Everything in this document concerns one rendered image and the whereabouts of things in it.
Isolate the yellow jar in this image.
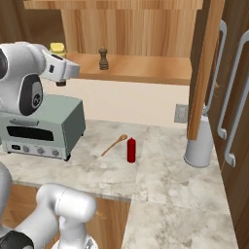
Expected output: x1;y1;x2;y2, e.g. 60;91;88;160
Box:
49;42;68;59

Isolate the light wood cabinet door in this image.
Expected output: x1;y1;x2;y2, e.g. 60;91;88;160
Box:
186;0;226;141

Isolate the grey curved cupboard handle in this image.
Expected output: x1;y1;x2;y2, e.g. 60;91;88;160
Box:
224;72;249;168
216;30;249;141
201;18;229;117

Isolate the dark brown pepper mill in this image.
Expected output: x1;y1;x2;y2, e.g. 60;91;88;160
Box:
98;47;110;71

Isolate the wooden spoon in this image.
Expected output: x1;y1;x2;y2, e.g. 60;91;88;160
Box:
100;133;129;158

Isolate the red ketchup bottle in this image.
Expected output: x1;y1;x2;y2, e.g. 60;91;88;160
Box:
126;136;137;164

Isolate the pale green toaster oven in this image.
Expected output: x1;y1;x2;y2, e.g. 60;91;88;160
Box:
0;93;88;162

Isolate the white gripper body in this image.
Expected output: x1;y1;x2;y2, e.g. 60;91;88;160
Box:
41;51;82;83

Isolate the light wood wall cabinet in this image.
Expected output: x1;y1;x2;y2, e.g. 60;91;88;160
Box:
22;0;204;87

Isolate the light wood base cabinet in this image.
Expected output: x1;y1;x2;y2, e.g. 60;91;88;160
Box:
0;184;131;249

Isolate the dark brown tall cupboard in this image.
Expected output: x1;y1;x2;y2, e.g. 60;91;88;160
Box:
190;0;249;249

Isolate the grey toaster oven handle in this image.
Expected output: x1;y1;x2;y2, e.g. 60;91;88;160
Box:
9;118;40;127

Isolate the grey wall outlet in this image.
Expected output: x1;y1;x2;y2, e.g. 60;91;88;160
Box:
173;103;190;125

